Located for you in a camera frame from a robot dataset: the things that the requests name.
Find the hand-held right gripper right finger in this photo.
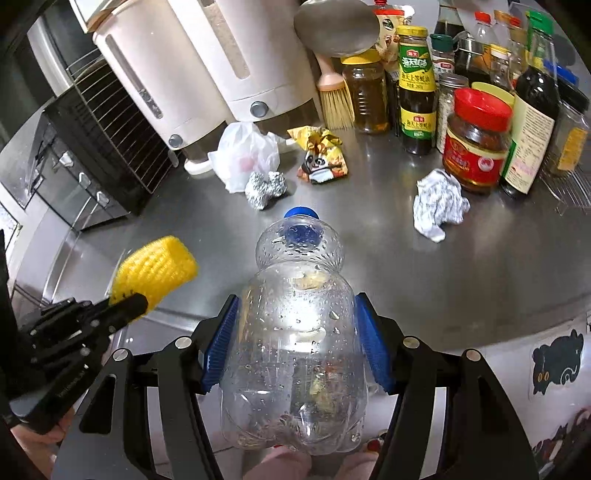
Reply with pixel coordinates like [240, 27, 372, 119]
[354, 292, 539, 480]

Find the pink-handled yellow brush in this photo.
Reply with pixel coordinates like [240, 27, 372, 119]
[316, 52, 356, 131]

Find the crumpled paper ball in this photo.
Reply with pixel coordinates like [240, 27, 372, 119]
[412, 168, 471, 244]

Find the person's left hand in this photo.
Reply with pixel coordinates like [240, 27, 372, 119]
[11, 410, 77, 460]

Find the yellow corn cob piece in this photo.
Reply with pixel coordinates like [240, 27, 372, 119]
[109, 235, 199, 310]

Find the white rice dispenser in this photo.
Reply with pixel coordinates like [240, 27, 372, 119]
[166, 0, 324, 135]
[92, 9, 232, 176]

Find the orange-handled metal spatula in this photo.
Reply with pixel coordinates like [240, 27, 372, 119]
[294, 0, 382, 59]

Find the metal wire basket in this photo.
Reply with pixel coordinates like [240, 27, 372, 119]
[537, 165, 591, 218]

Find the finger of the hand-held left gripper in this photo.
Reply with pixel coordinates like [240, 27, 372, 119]
[20, 294, 150, 371]

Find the clear blue-capped plastic bottle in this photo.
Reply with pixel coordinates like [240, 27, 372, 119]
[220, 206, 370, 456]

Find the white plastic bag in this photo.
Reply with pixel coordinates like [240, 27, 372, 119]
[207, 122, 282, 194]

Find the crumpled foil ball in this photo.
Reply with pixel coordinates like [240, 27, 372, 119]
[244, 170, 288, 212]

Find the cluster of condiment bottles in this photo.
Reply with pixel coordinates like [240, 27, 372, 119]
[339, 0, 591, 200]

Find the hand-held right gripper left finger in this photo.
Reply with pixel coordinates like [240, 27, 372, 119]
[51, 294, 241, 480]

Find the black toaster oven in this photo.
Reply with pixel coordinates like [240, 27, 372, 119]
[0, 60, 179, 232]

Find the panda print snack wrapper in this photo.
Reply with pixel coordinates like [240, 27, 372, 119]
[287, 125, 347, 186]

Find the metal wire oven rack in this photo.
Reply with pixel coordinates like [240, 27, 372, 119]
[64, 45, 179, 195]

